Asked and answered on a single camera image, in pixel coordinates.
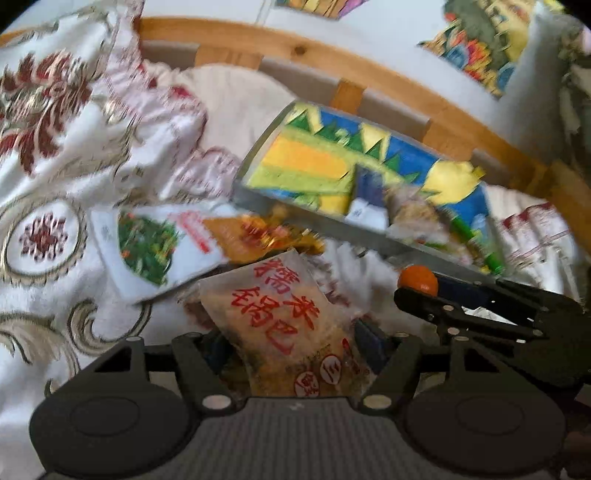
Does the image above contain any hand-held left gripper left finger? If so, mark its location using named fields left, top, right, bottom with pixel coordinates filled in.
left=81, top=329, right=234, bottom=414

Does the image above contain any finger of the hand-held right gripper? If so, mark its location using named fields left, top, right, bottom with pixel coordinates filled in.
left=394, top=285, right=465, bottom=344
left=434, top=271, right=502, bottom=308

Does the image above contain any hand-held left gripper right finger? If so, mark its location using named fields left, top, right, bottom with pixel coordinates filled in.
left=353, top=318, right=513, bottom=412

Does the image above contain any orange tangerine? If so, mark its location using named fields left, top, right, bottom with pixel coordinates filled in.
left=398, top=266, right=439, bottom=297

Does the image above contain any green snack box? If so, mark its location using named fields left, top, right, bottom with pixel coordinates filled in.
left=450, top=216, right=507, bottom=277

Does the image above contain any clear rice cracker packet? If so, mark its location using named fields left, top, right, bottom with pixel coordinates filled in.
left=198, top=248, right=376, bottom=398

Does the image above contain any metal tray with dinosaur print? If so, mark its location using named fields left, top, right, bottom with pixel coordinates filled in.
left=232, top=100, right=508, bottom=280

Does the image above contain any orange-red snack packet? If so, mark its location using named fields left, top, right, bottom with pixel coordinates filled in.
left=383, top=185, right=446, bottom=243

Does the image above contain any white pouch with green print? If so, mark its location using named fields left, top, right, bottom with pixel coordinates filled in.
left=90, top=204, right=234, bottom=304

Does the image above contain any orange snack pouch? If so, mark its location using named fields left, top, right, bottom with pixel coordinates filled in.
left=202, top=210, right=326, bottom=265

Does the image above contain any dark blue snack box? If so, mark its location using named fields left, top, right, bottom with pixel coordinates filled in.
left=345, top=165, right=389, bottom=232

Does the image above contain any white embroidered blanket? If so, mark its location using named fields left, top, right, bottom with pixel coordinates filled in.
left=0, top=0, right=591, bottom=480

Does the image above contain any cream pillow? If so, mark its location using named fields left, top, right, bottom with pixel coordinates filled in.
left=139, top=62, right=342, bottom=160

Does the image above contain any colourful wall poster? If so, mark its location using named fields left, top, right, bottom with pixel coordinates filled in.
left=417, top=0, right=548, bottom=99
left=274, top=0, right=371, bottom=20

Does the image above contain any wooden bed frame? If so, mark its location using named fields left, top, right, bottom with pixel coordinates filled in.
left=0, top=17, right=591, bottom=232

